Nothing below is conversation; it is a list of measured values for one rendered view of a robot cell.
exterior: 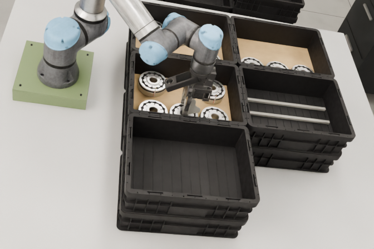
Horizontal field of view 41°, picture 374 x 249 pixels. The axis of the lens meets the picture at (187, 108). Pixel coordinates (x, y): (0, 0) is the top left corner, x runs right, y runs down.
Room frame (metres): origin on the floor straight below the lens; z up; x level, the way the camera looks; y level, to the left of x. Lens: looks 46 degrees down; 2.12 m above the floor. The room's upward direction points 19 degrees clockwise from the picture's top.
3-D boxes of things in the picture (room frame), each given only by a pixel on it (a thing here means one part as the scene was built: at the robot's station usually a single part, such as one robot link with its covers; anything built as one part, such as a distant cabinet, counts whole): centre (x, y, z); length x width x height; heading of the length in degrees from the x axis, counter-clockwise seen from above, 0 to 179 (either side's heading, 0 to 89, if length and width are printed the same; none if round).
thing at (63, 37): (1.29, 0.49, 0.92); 0.13 x 0.12 x 0.14; 160
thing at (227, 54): (1.55, 0.11, 0.87); 0.40 x 0.30 x 0.11; 106
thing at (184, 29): (1.26, 0.10, 1.14); 0.11 x 0.11 x 0.08; 70
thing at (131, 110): (1.26, 0.02, 0.92); 0.40 x 0.30 x 0.02; 106
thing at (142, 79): (1.30, 0.15, 0.86); 0.10 x 0.10 x 0.01
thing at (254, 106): (1.37, -0.36, 0.87); 0.40 x 0.30 x 0.11; 106
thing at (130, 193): (0.97, -0.06, 0.92); 0.40 x 0.30 x 0.02; 106
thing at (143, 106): (1.16, 0.11, 0.86); 0.10 x 0.10 x 0.01
